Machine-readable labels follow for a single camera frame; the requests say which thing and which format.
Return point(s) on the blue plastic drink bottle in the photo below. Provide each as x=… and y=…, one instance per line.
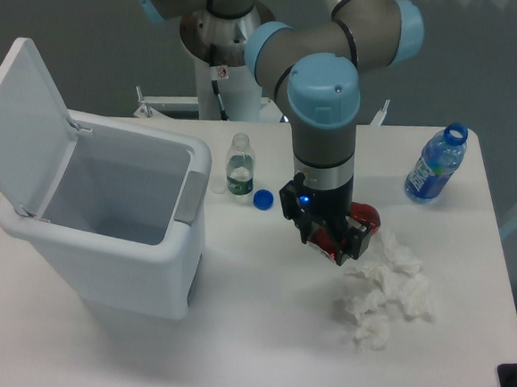
x=439, y=159

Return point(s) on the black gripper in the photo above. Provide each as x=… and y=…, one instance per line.
x=306, y=207

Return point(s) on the white trash can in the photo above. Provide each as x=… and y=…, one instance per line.
x=125, y=226

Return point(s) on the red crushed can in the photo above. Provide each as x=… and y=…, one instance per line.
x=364, y=216

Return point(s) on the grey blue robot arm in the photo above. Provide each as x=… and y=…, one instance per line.
x=322, y=90

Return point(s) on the white trash can lid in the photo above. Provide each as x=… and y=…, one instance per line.
x=38, y=135

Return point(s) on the clear plastic bottle green label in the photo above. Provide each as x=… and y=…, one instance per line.
x=240, y=168

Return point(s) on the blue bottle cap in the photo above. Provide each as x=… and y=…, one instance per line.
x=263, y=199

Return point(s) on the crumpled white tissue pile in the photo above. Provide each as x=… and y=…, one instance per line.
x=385, y=284

